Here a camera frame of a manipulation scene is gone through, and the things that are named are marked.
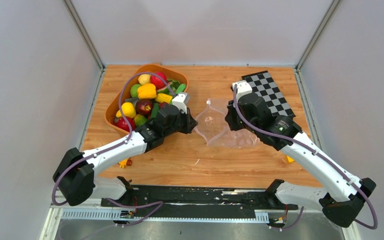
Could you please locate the clear zip top bag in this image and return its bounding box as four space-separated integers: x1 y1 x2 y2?
194 98 259 149

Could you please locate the dark green cucumber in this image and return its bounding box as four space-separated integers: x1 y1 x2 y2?
149 103 160 119

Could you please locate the light green pepper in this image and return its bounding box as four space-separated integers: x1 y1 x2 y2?
174 83 187 96

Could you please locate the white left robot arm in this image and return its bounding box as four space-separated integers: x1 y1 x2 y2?
52 104 198 206

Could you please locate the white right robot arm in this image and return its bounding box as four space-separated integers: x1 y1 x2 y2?
225 91 379 230

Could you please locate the yellow corn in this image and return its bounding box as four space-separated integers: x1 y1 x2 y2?
154 93 173 104

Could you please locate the dark red apple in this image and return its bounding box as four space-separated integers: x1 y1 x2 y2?
135 99 154 117

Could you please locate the green mango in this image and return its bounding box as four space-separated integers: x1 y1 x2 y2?
133 114 148 128

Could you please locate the black white checkerboard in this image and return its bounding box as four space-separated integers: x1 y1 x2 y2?
241 70 296 119

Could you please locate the yellow bell pepper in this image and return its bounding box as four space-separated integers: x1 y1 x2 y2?
137 83 157 99

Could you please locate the yellow pear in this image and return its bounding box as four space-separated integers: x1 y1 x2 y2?
115 102 137 118

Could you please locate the yellow lemon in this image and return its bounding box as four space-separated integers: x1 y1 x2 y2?
138 74 152 86

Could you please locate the green lime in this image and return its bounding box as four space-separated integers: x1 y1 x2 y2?
129 84 141 98

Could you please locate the orange plastic basket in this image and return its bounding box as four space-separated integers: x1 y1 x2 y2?
104 63 189 137

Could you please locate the yellow toy car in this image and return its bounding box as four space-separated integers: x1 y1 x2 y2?
118 158 133 169

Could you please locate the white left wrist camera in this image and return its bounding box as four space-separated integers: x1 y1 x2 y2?
171 92 190 114

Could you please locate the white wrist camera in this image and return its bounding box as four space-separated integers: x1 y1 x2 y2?
171 92 190 114
231 80 253 101

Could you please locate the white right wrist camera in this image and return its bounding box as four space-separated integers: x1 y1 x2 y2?
231 80 253 101

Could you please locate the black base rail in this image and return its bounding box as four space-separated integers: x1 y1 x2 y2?
118 184 299 219

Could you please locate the white slotted cable duct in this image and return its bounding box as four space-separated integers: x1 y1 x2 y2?
61 209 269 224

